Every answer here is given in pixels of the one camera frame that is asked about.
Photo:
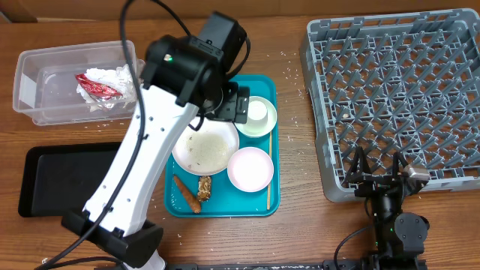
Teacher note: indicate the red snack wrapper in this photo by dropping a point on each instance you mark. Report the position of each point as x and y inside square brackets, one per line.
[96, 89]

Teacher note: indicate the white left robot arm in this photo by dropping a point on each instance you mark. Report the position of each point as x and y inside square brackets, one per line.
[184, 79]

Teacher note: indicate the teal plastic tray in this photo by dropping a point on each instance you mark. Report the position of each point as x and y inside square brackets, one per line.
[226, 201]

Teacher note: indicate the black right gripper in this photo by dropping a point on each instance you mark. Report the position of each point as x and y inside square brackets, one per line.
[372, 182]

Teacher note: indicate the white cup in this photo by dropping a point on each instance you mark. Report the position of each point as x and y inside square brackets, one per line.
[257, 113]

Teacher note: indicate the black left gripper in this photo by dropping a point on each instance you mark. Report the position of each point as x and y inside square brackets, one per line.
[235, 106]

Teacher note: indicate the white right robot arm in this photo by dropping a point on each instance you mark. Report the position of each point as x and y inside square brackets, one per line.
[399, 235]

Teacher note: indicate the light green bowl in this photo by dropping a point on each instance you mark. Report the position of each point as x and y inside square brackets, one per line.
[260, 130]

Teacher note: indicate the grey dishwasher rack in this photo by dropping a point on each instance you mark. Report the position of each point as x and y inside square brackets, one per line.
[405, 82]

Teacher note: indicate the black plastic tray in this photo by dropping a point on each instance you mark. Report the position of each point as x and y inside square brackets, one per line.
[58, 178]

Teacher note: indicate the large pink plate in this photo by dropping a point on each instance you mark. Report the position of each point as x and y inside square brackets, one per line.
[207, 151]

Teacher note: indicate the brown food scrap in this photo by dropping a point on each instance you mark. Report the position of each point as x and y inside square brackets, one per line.
[204, 188]

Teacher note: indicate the clear plastic bin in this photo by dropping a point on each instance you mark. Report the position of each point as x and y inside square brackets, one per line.
[45, 87]

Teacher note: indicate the brown sausage piece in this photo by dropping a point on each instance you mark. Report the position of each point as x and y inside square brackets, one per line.
[191, 200]

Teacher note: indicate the wooden chopstick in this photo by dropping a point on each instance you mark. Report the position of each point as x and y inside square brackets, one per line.
[271, 170]

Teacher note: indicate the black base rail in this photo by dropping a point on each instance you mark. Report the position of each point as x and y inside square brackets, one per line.
[344, 264]

